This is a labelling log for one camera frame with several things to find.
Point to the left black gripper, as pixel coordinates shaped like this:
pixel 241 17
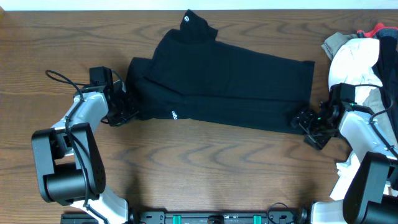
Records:
pixel 123 106

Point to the red garment in pile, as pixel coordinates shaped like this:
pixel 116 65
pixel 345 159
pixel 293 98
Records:
pixel 379 31

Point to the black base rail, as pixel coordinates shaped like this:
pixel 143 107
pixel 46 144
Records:
pixel 276 214

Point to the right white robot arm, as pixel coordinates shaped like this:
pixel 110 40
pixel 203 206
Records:
pixel 364 200

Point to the white shirt in pile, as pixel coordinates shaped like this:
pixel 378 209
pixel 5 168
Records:
pixel 353 64

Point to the black garment in pile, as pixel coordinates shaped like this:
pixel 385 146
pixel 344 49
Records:
pixel 386 70

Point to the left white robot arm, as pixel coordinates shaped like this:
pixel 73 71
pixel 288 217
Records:
pixel 68 164

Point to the black t-shirt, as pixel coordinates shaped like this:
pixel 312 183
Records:
pixel 192 75

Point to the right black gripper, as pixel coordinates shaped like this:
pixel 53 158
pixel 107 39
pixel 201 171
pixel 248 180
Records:
pixel 303 119

